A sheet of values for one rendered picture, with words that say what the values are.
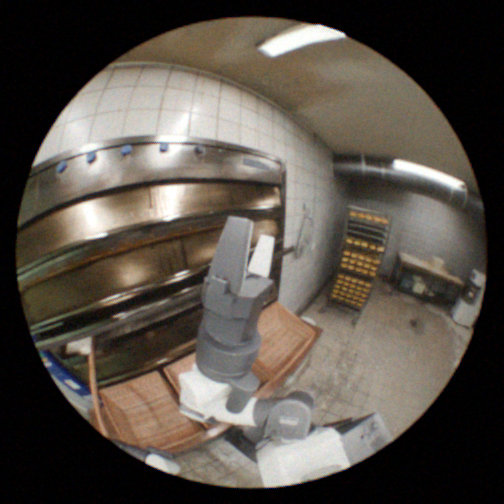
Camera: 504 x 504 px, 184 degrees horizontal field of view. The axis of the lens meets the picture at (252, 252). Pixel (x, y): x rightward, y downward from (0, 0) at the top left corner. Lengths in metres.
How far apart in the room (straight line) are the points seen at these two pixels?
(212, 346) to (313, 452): 0.34
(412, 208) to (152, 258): 4.83
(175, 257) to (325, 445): 0.83
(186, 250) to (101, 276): 0.44
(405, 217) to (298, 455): 4.55
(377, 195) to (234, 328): 4.43
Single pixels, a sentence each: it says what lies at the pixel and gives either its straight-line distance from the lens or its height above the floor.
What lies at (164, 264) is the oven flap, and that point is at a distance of 0.70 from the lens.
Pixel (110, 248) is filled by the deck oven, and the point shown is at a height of 1.66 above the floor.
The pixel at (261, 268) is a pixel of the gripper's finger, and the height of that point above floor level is 1.68.
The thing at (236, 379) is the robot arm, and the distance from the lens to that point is 0.22.
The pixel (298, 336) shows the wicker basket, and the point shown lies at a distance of 1.52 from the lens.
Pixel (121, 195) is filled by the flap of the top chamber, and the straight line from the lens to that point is 0.68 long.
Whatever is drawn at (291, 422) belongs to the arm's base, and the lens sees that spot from 0.39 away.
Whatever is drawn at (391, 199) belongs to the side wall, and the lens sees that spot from 4.50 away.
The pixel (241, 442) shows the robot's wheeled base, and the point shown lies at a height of 0.25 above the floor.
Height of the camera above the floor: 1.79
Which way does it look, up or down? 21 degrees down
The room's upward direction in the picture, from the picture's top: straight up
